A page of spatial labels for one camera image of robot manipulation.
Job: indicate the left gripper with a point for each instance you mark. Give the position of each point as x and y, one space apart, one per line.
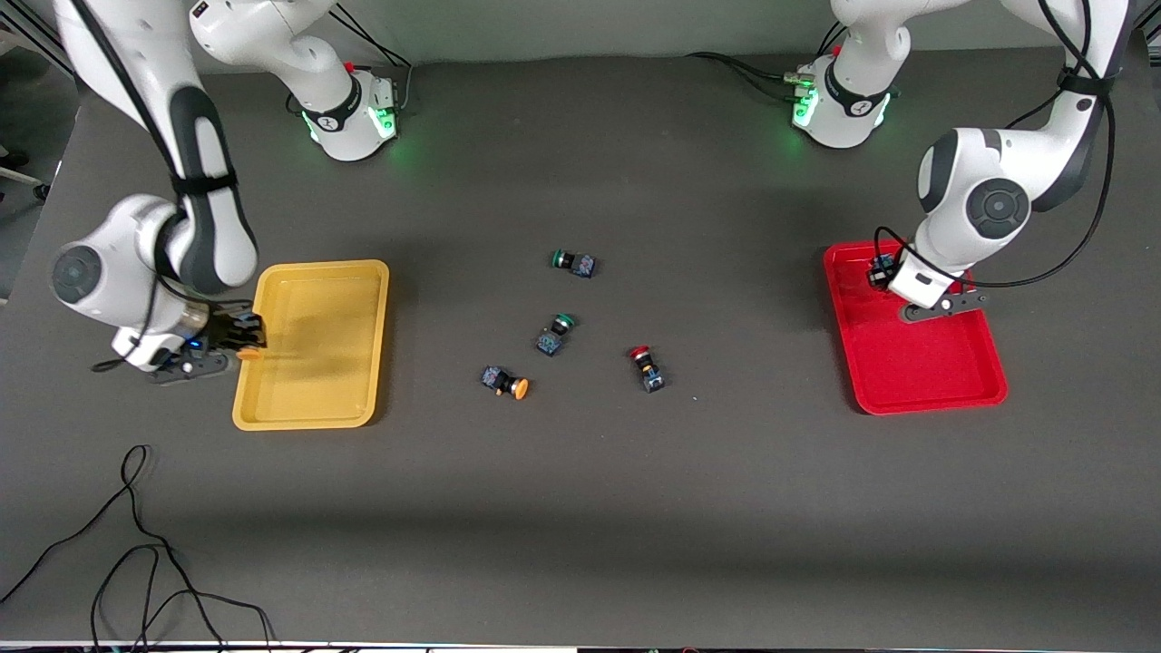
881 271

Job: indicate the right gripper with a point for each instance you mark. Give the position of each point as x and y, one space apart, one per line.
225 331

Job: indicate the yellow mushroom push button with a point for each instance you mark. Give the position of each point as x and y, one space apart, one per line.
497 376
249 355

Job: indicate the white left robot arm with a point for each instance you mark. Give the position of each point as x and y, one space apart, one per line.
1025 154

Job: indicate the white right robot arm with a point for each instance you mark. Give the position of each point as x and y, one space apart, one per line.
136 245

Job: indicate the yellow plastic tray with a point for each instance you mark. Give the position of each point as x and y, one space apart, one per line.
308 390

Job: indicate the red plastic tray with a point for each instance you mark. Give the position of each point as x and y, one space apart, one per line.
916 363

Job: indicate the white stand leg with caster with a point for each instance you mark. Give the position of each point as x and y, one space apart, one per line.
18 177

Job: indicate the green mushroom push button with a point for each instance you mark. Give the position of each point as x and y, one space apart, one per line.
549 344
580 266

